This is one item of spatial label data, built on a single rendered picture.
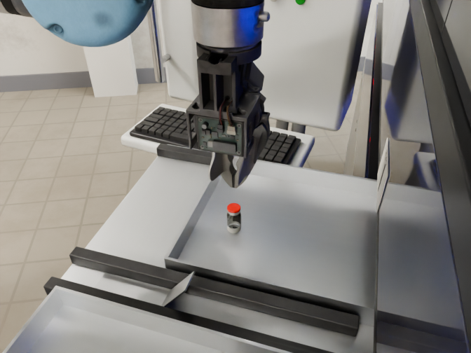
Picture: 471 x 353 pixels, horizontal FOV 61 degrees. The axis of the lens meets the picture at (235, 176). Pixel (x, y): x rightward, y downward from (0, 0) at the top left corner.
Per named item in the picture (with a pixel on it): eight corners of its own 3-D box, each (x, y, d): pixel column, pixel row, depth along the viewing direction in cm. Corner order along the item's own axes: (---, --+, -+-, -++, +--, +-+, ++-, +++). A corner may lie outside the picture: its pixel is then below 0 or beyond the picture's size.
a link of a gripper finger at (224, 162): (202, 203, 54) (198, 146, 49) (216, 177, 59) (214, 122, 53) (223, 207, 54) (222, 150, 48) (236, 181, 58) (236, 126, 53)
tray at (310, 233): (413, 203, 68) (419, 187, 66) (424, 340, 48) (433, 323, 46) (223, 169, 76) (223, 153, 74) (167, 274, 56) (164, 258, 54)
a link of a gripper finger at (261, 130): (231, 160, 54) (230, 102, 49) (235, 153, 55) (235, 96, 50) (265, 166, 53) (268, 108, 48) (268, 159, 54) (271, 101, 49)
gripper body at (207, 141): (187, 153, 48) (177, 54, 40) (211, 119, 54) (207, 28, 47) (249, 164, 46) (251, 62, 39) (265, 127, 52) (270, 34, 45)
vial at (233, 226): (242, 225, 64) (242, 205, 61) (238, 234, 62) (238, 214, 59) (229, 223, 64) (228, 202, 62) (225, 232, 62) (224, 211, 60)
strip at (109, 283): (198, 300, 53) (195, 271, 49) (189, 319, 51) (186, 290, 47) (104, 274, 56) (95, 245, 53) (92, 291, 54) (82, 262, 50)
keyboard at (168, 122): (301, 142, 97) (302, 134, 95) (283, 174, 87) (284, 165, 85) (159, 111, 109) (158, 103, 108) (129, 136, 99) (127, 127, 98)
